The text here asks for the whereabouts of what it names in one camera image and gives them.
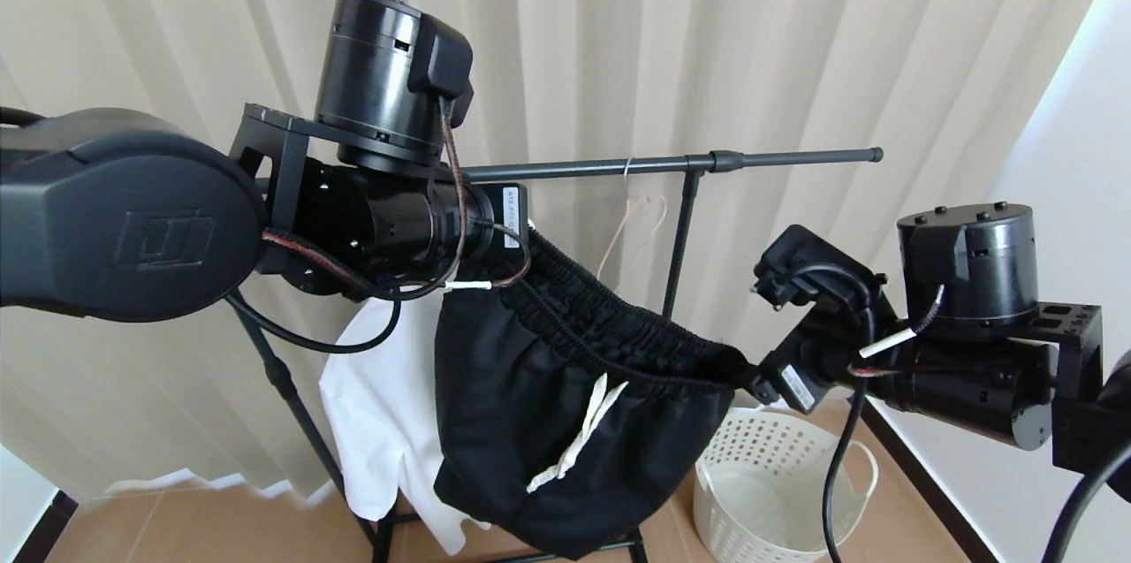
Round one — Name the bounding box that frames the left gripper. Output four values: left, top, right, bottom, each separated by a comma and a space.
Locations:
464, 181, 532, 262

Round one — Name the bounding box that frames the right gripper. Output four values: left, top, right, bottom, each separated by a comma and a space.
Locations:
751, 316, 873, 415

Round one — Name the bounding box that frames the pink clothes hanger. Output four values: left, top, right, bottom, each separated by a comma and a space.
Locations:
596, 158, 669, 281

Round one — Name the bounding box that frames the black garment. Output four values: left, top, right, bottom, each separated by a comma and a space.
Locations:
433, 227, 761, 560

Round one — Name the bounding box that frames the white garment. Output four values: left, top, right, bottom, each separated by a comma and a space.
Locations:
318, 293, 492, 557

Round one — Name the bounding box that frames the white laundry basket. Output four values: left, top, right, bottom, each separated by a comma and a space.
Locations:
692, 408, 880, 563

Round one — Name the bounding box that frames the black clothes rack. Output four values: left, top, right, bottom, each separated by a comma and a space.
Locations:
225, 147, 884, 563

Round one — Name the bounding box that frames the beige curtain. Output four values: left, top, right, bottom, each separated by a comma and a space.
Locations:
0, 0, 1127, 502

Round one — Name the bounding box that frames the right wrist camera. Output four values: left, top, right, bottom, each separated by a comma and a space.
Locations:
751, 224, 888, 343

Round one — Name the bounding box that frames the black cable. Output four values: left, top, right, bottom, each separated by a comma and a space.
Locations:
1043, 437, 1131, 563
224, 287, 404, 356
820, 262, 877, 563

